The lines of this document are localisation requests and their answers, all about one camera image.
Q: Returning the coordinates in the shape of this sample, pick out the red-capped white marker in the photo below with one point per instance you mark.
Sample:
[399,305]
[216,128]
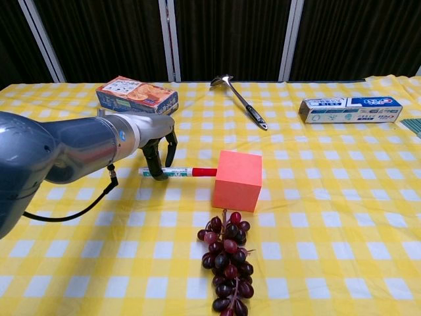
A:
[184,171]

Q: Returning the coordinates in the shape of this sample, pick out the dark red grape bunch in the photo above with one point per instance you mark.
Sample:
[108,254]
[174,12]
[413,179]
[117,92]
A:
[227,260]

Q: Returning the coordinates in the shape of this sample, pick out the orange-red paper cube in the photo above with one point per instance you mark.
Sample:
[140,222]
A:
[237,184]

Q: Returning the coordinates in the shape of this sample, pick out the yellow white checkered tablecloth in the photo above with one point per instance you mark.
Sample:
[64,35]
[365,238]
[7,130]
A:
[296,197]

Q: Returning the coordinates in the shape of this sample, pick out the orange and blue biscuit box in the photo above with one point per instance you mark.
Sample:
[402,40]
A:
[138,95]

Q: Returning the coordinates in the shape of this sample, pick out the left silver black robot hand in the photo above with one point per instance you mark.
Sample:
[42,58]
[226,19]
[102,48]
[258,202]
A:
[154,126]

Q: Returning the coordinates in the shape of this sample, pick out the teal plastic hand brush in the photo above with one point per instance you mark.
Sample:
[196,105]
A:
[414,126]

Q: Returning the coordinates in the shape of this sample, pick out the white and blue toothpaste box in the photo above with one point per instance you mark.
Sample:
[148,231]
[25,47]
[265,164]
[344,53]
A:
[348,110]

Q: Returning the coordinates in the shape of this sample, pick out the grey partition frame post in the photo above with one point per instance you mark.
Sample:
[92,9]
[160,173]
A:
[171,49]
[42,39]
[419,70]
[289,42]

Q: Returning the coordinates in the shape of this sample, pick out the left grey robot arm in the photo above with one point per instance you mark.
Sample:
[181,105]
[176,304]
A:
[49,148]

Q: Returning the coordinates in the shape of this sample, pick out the stainless steel ladle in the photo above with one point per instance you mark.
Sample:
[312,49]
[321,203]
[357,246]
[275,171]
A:
[250,108]

